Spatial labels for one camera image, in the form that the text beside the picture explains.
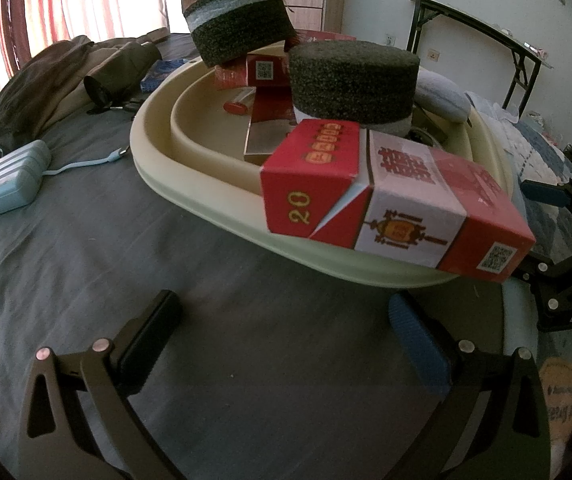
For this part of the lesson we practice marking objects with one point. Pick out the red striped curtain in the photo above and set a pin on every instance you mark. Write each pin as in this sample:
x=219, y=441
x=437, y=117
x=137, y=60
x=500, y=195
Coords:
x=66, y=0

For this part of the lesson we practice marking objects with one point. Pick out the dark foam cylinder grey band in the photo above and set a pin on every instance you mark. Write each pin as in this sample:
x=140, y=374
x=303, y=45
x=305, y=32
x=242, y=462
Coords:
x=236, y=25

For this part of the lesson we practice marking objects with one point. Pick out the blue packet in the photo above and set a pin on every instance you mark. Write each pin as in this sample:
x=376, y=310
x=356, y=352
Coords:
x=163, y=72

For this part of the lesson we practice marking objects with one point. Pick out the flat red box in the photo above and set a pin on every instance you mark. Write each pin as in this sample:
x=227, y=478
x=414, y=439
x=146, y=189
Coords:
x=328, y=36

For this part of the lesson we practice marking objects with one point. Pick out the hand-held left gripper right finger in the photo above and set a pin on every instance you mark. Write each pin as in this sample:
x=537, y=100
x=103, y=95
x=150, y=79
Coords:
x=418, y=345

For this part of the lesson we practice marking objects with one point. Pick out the patterned quilt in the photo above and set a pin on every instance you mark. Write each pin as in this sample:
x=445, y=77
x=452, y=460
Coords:
x=531, y=145

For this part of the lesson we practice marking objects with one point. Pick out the beige printed sock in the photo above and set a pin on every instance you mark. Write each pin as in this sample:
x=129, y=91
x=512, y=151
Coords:
x=566, y=400

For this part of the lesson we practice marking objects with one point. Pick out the light blue power strip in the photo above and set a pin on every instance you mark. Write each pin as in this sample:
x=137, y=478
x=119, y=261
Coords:
x=11, y=180

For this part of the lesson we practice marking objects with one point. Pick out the red and white cigarette pack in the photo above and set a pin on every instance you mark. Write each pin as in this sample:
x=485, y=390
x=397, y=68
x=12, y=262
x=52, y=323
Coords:
x=416, y=200

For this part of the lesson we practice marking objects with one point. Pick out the red and silver cigarette pack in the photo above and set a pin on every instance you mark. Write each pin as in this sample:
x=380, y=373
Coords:
x=268, y=145

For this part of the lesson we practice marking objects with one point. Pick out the wall socket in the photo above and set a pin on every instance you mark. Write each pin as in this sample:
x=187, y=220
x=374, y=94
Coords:
x=391, y=39
x=433, y=55

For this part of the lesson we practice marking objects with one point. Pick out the cream plastic basin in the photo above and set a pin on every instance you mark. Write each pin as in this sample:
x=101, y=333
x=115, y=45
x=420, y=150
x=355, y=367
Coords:
x=206, y=180

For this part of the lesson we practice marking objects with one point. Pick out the grey pillow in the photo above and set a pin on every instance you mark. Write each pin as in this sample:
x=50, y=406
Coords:
x=443, y=95

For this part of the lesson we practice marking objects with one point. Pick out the black folding table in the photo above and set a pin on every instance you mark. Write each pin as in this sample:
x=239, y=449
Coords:
x=466, y=12

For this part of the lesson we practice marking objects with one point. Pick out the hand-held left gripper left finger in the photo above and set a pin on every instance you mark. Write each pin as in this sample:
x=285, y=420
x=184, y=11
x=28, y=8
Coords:
x=151, y=340

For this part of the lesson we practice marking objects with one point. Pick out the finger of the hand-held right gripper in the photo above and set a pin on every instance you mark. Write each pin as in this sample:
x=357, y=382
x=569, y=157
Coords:
x=566, y=262
x=543, y=192

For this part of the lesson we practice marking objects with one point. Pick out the dark olive jacket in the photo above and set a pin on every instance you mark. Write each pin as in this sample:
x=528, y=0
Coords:
x=41, y=85

